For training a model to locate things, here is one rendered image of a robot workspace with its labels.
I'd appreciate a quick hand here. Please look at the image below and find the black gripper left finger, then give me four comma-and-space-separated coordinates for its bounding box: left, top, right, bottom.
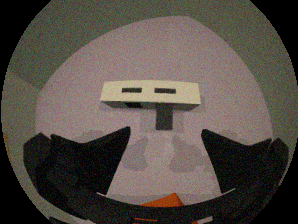
51, 127, 132, 194

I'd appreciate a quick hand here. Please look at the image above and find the black two-prong plug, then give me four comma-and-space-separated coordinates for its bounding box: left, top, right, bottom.
156, 104, 173, 131

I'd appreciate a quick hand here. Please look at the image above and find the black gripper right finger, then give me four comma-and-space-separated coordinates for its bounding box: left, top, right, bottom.
201, 129, 271, 194

